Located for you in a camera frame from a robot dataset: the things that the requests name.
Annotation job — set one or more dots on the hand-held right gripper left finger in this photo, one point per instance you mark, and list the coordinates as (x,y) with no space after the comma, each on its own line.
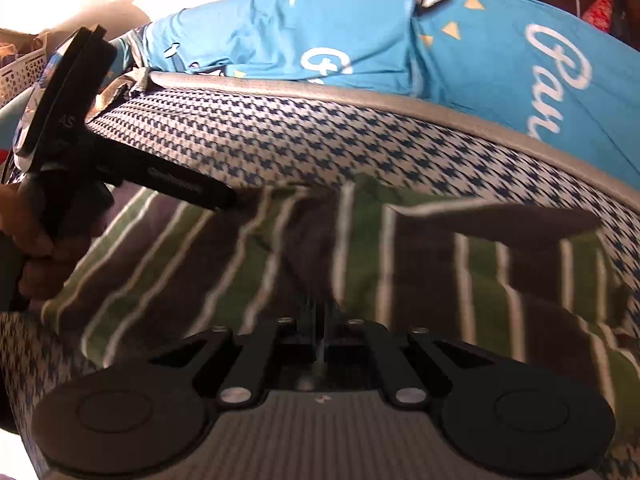
(272,340)

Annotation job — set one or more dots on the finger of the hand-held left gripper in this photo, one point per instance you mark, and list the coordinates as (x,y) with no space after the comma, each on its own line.
(170,180)

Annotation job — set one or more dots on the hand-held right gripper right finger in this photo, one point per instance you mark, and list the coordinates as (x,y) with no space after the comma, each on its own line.
(380,345)

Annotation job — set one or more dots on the green brown striped t-shirt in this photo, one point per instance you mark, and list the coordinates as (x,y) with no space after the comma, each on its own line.
(425,270)

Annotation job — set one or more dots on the person's left hand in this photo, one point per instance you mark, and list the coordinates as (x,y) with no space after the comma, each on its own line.
(35,250)

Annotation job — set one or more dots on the white lattice basket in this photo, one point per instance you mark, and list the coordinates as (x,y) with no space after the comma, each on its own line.
(20,70)

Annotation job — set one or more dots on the houndstooth bed mat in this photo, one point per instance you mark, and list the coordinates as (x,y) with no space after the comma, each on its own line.
(300,135)

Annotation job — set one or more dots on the blue pillow with star print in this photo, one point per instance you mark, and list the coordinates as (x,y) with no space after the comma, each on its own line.
(280,35)

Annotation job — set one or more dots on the blue pillow with script print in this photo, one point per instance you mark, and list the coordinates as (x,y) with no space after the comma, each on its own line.
(525,75)

